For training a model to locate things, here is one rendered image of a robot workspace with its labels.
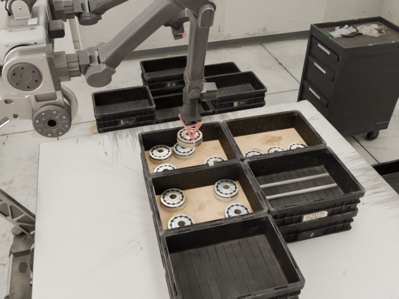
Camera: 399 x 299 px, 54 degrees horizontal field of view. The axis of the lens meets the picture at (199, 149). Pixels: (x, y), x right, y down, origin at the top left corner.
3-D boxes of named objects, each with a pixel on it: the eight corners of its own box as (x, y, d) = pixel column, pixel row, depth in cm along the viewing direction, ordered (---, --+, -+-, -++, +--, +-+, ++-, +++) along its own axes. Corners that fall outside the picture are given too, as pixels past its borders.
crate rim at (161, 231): (160, 238, 135) (160, 234, 133) (147, 180, 157) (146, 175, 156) (268, 216, 142) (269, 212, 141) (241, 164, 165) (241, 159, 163)
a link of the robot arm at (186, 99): (181, 84, 147) (185, 91, 143) (198, 82, 149) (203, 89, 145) (181, 100, 151) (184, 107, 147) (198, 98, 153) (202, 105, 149)
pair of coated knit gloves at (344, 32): (333, 40, 276) (335, 35, 274) (320, 29, 290) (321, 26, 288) (364, 35, 281) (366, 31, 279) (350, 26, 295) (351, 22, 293)
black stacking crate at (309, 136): (240, 180, 171) (242, 160, 164) (220, 140, 194) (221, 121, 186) (322, 165, 179) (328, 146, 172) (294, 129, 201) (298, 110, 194)
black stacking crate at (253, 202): (162, 254, 141) (160, 234, 134) (149, 197, 163) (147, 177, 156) (265, 233, 148) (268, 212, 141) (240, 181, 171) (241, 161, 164)
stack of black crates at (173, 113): (160, 158, 286) (157, 120, 265) (152, 134, 309) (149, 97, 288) (212, 149, 295) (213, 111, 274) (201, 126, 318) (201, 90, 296)
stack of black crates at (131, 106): (104, 168, 277) (94, 115, 249) (101, 143, 300) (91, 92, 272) (160, 158, 286) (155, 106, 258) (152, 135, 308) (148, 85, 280)
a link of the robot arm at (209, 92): (186, 70, 141) (192, 89, 138) (216, 67, 144) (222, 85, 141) (181, 89, 152) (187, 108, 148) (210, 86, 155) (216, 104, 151)
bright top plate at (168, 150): (151, 161, 174) (151, 160, 174) (148, 148, 182) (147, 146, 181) (173, 157, 176) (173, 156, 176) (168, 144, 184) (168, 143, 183)
